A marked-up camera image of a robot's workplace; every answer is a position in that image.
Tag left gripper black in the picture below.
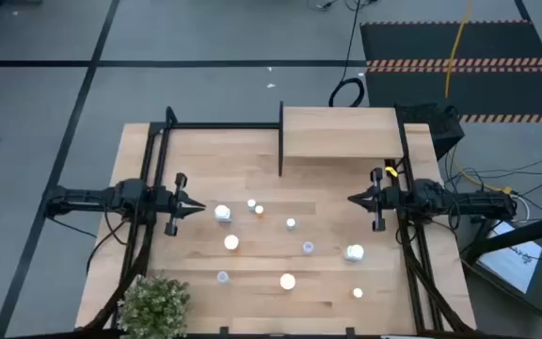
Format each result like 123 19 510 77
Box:
155 171 206 237

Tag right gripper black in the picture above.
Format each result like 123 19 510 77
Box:
347 167 402 233

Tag white bottle blue label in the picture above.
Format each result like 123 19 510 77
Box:
343 243 365 264
213 203 233 223

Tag wooden shelf black legs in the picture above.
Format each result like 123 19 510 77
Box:
278 100 412 178

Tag black perforated box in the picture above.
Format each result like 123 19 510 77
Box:
395 102 466 160

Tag green potted plant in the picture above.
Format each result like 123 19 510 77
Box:
117 274 192 339

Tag white printed sheet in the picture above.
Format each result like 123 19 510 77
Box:
477 220 542 294

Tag black metal stand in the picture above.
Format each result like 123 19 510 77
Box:
458 209 542 331

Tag black mat hazard stripes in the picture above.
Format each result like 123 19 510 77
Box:
359 19 542 124

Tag black coiled floor cable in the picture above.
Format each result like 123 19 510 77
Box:
327 0 366 108

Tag thin yellow cable with plug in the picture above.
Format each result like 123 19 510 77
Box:
453 159 515 196

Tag thick yellow cable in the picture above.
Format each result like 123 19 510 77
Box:
443 0 473 99

